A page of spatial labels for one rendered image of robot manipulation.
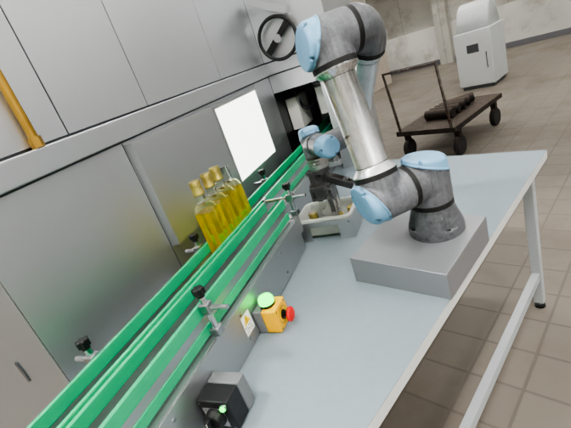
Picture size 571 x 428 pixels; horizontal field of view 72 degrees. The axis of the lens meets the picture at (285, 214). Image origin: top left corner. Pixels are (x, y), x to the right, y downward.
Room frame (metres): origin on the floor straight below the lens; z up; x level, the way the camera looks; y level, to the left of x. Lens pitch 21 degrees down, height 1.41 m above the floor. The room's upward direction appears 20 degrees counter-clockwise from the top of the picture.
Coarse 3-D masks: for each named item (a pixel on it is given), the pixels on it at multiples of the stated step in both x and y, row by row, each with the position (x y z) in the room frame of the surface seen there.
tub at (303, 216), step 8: (344, 200) 1.42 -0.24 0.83; (352, 200) 1.41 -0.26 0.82; (304, 208) 1.46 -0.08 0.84; (312, 208) 1.49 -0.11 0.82; (320, 208) 1.47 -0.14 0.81; (344, 208) 1.42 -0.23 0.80; (352, 208) 1.30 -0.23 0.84; (304, 216) 1.43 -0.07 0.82; (320, 216) 1.47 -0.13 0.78; (328, 216) 1.46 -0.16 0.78; (336, 216) 1.28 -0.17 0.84; (344, 216) 1.26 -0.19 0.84
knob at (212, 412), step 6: (210, 414) 0.62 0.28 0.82; (216, 414) 0.61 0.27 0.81; (222, 414) 0.62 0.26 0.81; (204, 420) 0.62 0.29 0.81; (210, 420) 0.60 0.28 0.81; (216, 420) 0.60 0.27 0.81; (222, 420) 0.61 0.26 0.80; (210, 426) 0.60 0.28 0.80; (216, 426) 0.61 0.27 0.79; (222, 426) 0.60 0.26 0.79
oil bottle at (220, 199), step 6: (210, 198) 1.17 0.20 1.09; (216, 198) 1.17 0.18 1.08; (222, 198) 1.18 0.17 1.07; (222, 204) 1.17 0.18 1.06; (228, 204) 1.19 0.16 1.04; (222, 210) 1.16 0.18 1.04; (228, 210) 1.18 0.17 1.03; (222, 216) 1.16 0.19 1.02; (228, 216) 1.17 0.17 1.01; (234, 216) 1.20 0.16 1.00; (228, 222) 1.16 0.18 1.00; (234, 222) 1.19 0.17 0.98; (228, 228) 1.16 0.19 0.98; (234, 228) 1.18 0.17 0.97
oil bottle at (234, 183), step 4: (232, 180) 1.28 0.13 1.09; (236, 180) 1.29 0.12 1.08; (228, 184) 1.27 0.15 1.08; (232, 184) 1.27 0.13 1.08; (236, 184) 1.28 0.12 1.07; (240, 184) 1.30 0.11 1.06; (236, 188) 1.27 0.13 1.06; (240, 188) 1.29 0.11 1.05; (236, 192) 1.26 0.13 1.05; (240, 192) 1.28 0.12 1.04; (244, 192) 1.30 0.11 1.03; (240, 196) 1.28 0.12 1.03; (244, 196) 1.29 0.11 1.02; (240, 200) 1.27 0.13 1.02; (244, 200) 1.28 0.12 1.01; (240, 204) 1.26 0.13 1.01; (244, 204) 1.28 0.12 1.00; (248, 204) 1.30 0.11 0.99; (244, 208) 1.27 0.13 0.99; (248, 208) 1.29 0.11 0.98; (244, 212) 1.26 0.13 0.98; (248, 212) 1.28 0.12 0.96
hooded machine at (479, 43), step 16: (480, 0) 6.07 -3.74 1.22; (464, 16) 6.15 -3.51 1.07; (480, 16) 5.96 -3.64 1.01; (496, 16) 6.10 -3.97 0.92; (464, 32) 6.11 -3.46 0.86; (480, 32) 5.89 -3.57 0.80; (496, 32) 5.95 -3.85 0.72; (464, 48) 6.08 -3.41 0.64; (480, 48) 5.91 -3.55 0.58; (496, 48) 5.90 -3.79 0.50; (464, 64) 6.11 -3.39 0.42; (480, 64) 5.93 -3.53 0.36; (496, 64) 5.86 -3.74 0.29; (464, 80) 6.13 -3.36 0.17; (480, 80) 5.95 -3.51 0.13; (496, 80) 5.81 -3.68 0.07
